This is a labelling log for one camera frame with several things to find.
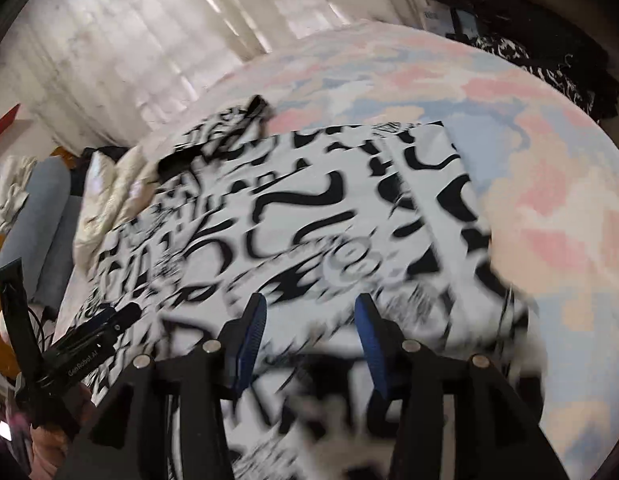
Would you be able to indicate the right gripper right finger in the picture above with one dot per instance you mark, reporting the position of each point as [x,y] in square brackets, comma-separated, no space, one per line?
[448,418]

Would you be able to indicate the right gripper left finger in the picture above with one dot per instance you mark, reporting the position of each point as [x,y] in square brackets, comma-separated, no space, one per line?
[164,414]

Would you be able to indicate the black white graffiti print garment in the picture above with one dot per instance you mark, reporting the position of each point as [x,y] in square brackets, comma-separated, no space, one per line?
[311,219]

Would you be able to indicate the person left hand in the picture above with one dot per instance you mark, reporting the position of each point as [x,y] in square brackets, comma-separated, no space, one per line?
[50,444]

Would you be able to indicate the blue rolled blanket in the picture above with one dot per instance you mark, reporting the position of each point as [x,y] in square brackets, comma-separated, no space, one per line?
[43,233]

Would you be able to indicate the cream shiny puffer jacket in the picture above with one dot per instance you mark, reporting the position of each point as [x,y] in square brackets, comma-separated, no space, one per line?
[114,192]

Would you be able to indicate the white folded cloth on blanket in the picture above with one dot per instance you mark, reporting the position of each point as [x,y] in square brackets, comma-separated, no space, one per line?
[15,174]

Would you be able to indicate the pastel cat print bedsheet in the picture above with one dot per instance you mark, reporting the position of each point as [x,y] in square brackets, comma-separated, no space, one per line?
[545,175]

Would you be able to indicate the black white patterned chair cloth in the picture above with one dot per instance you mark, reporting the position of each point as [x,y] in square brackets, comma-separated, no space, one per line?
[578,71]

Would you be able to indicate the white floral curtain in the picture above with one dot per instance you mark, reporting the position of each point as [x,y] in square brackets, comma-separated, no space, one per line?
[108,71]

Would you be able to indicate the red wall shelf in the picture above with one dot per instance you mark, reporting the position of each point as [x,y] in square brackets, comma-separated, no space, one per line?
[8,118]

